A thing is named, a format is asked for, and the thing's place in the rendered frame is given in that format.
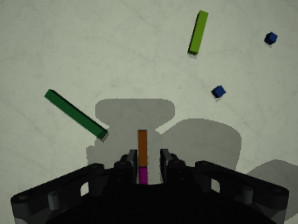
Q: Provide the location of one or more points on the small blue cube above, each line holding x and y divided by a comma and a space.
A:
218, 91

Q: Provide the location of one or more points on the orange rod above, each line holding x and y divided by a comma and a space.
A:
142, 148

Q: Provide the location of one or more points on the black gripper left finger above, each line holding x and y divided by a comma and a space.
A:
43, 202

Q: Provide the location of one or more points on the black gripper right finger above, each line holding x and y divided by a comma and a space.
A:
266, 197

